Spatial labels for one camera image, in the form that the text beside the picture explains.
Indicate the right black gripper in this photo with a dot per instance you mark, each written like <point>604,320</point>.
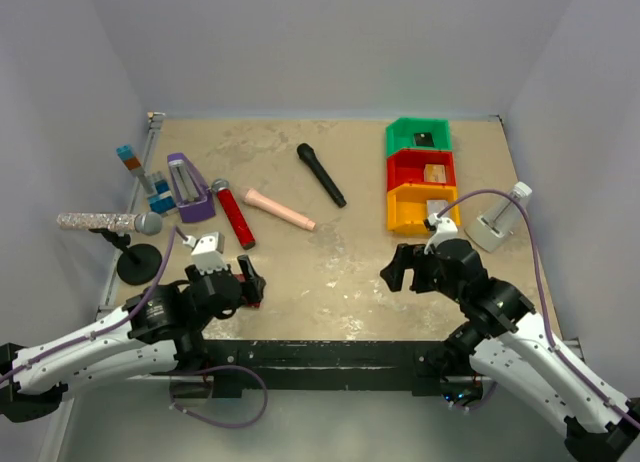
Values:
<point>406,256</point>

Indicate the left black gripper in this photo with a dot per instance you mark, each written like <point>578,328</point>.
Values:
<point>255,283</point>

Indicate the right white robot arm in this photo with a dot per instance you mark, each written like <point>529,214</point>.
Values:
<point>504,339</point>

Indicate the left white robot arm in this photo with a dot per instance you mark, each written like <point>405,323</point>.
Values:
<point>158,331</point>

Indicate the grey card in yellow bin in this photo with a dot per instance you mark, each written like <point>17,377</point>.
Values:
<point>435,206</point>

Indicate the tan card in red bin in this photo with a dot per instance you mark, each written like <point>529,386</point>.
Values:
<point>435,173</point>

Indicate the black card in green bin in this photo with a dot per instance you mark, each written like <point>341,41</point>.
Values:
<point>424,139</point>

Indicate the yellow storage bin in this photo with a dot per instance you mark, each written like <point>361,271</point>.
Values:
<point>407,210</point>

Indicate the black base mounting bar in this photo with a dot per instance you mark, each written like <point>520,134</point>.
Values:
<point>405,366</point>

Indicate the pink microphone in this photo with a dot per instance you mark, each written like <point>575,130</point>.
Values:
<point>256,199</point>

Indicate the purple metronome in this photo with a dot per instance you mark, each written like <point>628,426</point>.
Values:
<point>192,193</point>

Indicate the red storage bin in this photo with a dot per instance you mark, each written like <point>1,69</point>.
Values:
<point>407,166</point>

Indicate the red microphone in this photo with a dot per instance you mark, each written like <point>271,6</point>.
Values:
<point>221,188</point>

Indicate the white metronome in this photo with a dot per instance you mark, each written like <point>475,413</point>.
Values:
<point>492,228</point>

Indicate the black microphone stand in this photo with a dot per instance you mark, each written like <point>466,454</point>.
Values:
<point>138,264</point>

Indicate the glitter silver microphone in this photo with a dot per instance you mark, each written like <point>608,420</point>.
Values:
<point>148,224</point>

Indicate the blue toy brick tower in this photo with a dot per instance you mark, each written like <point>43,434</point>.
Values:
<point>155,185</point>

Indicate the green storage bin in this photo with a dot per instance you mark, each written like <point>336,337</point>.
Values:
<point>399,134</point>

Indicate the black microphone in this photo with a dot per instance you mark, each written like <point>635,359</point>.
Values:
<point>307,155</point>

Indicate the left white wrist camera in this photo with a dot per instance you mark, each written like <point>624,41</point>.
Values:
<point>207,252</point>

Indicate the left aluminium frame rail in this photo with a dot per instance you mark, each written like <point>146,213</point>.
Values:
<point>145,155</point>

